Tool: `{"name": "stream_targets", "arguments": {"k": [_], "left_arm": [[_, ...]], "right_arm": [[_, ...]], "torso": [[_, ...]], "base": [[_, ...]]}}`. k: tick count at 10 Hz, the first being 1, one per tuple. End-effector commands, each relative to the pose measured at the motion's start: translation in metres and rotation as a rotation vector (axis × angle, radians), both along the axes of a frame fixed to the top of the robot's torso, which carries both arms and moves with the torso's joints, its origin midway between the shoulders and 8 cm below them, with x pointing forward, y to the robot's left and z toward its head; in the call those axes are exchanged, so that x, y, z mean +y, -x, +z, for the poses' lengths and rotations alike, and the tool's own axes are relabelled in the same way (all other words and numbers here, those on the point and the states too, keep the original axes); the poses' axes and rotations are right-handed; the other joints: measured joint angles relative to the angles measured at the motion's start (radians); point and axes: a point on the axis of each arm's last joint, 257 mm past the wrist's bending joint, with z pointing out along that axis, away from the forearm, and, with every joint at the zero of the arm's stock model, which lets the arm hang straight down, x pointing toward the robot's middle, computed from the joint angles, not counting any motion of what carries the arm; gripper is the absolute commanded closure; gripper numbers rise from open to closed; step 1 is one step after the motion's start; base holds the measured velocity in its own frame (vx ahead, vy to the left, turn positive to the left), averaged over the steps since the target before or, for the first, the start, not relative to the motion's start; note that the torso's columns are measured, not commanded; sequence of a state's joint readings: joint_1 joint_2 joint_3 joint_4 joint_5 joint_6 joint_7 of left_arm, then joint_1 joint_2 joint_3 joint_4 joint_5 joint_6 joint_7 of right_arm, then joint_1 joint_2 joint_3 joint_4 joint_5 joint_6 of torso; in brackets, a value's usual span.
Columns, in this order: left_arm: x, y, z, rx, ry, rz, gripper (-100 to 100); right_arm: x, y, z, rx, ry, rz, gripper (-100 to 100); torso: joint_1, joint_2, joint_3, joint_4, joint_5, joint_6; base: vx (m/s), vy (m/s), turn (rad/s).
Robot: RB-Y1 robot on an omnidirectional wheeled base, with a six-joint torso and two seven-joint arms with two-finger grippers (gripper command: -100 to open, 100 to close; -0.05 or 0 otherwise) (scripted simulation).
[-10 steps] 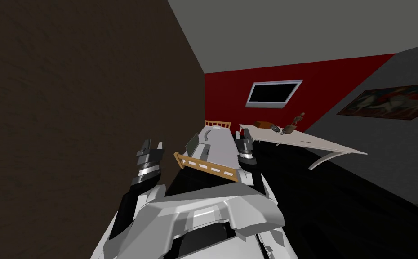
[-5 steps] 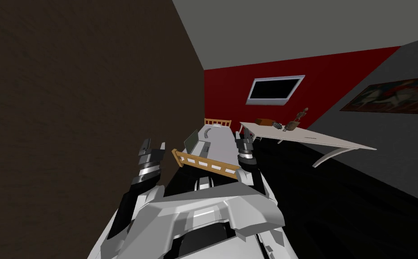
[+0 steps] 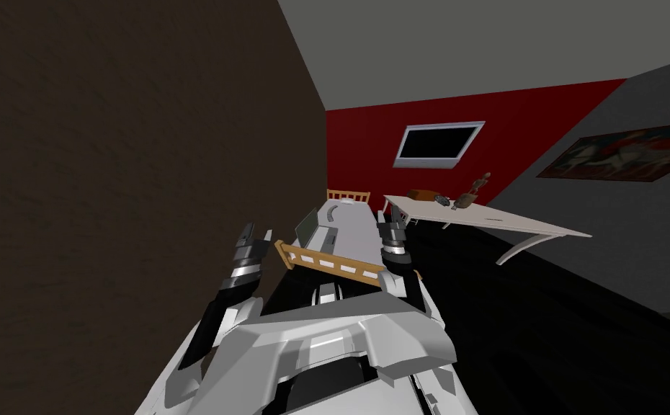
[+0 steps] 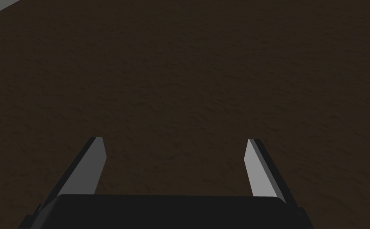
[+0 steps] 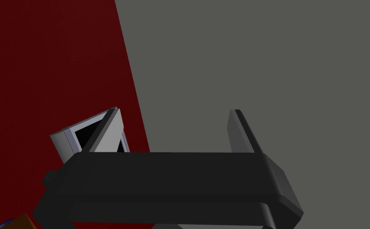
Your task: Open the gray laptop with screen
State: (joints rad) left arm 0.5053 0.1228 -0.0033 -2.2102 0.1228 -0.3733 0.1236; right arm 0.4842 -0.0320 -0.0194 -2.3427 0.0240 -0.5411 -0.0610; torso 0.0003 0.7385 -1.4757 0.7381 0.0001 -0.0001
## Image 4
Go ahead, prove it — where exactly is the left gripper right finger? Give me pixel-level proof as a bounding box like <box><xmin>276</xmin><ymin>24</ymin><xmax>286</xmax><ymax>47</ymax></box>
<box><xmin>243</xmin><ymin>138</ymin><xmax>297</xmax><ymax>209</ymax></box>

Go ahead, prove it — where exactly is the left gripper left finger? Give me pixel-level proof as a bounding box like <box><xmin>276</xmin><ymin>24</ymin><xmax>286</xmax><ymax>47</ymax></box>
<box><xmin>38</xmin><ymin>136</ymin><xmax>107</xmax><ymax>212</ymax></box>

